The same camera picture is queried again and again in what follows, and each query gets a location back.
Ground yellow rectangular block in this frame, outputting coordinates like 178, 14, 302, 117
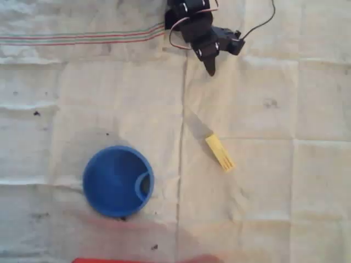
205, 133, 236, 174

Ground blue round bowl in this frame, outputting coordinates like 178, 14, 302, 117
82, 145, 155, 219

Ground red object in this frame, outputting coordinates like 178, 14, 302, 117
71, 254, 222, 263

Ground white cloth with stripes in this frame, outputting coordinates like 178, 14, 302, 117
0, 0, 351, 263

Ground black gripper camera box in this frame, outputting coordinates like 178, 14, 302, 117
216, 26, 246, 56

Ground white red servo cable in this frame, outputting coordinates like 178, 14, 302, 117
168, 16, 194, 51

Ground black camera cable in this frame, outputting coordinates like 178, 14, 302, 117
242, 0, 276, 42

